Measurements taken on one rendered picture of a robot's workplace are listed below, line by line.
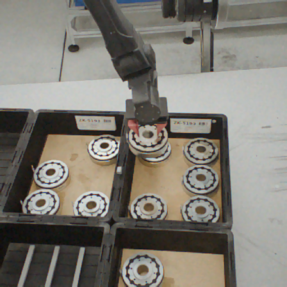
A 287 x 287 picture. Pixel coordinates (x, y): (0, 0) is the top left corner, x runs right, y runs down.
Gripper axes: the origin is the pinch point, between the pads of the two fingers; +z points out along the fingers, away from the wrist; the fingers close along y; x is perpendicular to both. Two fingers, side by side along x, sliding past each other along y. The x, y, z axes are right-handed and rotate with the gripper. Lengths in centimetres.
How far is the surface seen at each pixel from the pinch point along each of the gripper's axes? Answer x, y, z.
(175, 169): 4.1, 7.7, 22.4
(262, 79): 57, 47, 37
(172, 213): -11.2, 5.4, 21.9
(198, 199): -9.1, 12.9, 19.0
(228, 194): -12.3, 19.9, 12.3
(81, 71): 158, -42, 112
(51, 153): 13.9, -30.9, 23.2
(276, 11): 212, 103, 113
